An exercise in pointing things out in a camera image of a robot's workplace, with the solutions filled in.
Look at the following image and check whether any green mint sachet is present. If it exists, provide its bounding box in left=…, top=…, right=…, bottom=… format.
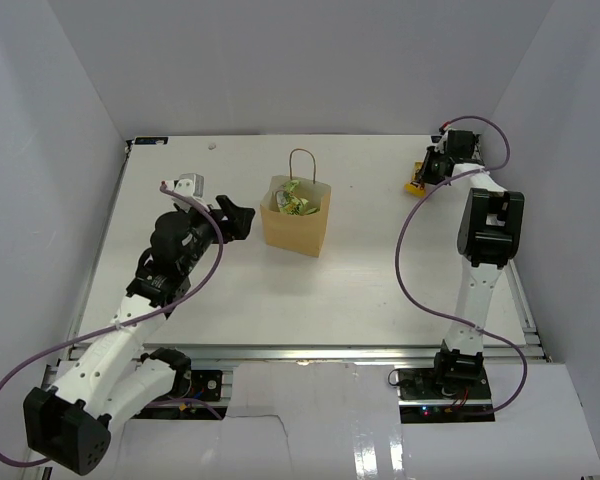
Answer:
left=273, top=180, right=319, bottom=216

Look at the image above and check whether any left blue corner label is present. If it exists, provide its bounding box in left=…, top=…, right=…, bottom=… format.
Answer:
left=133, top=136, right=169, bottom=146

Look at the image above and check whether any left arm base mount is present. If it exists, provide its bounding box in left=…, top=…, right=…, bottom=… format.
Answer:
left=137, top=370, right=226, bottom=421

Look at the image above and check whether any aluminium front rail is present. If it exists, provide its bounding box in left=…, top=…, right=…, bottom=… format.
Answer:
left=54, top=344, right=549, bottom=364

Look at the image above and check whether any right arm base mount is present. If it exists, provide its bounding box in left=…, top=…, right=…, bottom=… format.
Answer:
left=387, top=368, right=495, bottom=425

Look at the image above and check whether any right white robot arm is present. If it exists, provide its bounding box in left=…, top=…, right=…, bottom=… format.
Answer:
left=413, top=125, right=525, bottom=399

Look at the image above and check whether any yellow candy bar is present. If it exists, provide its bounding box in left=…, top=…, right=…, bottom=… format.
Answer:
left=404, top=161, right=426, bottom=198

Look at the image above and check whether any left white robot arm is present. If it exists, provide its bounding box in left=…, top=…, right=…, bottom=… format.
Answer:
left=23, top=195, right=255, bottom=476

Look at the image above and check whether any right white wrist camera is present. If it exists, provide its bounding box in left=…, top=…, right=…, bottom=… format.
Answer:
left=431, top=121, right=451, bottom=153

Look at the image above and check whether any brown paper bag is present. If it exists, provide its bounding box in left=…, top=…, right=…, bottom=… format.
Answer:
left=260, top=148, right=332, bottom=257

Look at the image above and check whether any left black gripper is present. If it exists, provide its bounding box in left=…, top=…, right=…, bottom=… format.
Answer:
left=176, top=195, right=254, bottom=274

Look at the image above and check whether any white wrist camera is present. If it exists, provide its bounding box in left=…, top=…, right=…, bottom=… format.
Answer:
left=162, top=173, right=210, bottom=212
left=431, top=121, right=451, bottom=153

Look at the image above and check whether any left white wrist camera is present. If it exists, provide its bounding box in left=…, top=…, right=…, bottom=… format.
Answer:
left=162, top=173, right=210, bottom=212

